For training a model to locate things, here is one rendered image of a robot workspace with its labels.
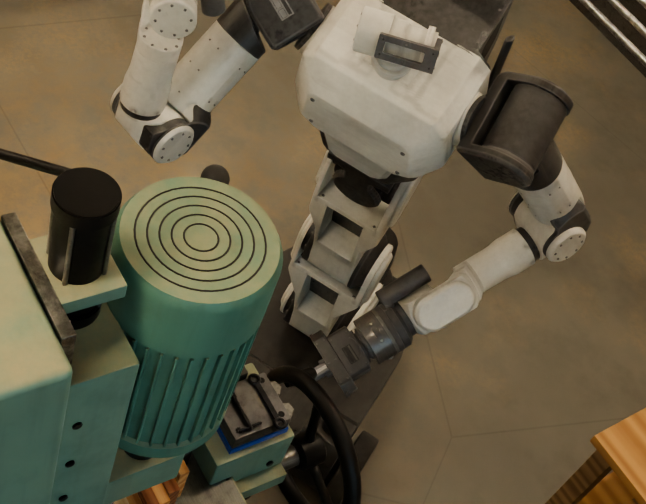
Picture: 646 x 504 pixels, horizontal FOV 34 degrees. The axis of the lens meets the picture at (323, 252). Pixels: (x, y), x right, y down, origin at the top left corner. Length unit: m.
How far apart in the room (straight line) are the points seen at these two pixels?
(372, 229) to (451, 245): 1.27
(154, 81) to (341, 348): 0.56
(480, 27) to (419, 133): 0.20
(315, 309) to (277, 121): 1.07
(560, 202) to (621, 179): 2.10
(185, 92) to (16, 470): 0.80
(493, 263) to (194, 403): 0.81
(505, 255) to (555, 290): 1.52
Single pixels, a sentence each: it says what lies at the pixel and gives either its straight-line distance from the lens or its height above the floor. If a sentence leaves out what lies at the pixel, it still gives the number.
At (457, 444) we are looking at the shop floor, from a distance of 2.90.
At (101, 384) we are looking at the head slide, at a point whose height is 1.40.
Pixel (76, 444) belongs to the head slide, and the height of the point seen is 1.29.
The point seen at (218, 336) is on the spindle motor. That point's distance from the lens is 1.07.
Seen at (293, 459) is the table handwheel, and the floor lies 0.82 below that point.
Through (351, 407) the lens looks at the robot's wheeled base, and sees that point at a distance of 2.64.
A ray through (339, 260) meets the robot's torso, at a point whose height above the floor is 0.66.
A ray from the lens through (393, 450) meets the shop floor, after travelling 2.82.
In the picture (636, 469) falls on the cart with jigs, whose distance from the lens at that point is 2.42.
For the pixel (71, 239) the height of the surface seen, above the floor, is 1.59.
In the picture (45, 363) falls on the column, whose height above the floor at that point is 1.52.
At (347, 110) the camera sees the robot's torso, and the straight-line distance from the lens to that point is 1.63.
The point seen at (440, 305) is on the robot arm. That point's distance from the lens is 1.81.
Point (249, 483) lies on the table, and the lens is 1.67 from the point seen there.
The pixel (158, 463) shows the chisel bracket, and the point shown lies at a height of 1.07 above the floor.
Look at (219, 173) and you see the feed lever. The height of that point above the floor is 1.42.
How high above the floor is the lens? 2.32
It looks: 48 degrees down
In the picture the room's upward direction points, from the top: 24 degrees clockwise
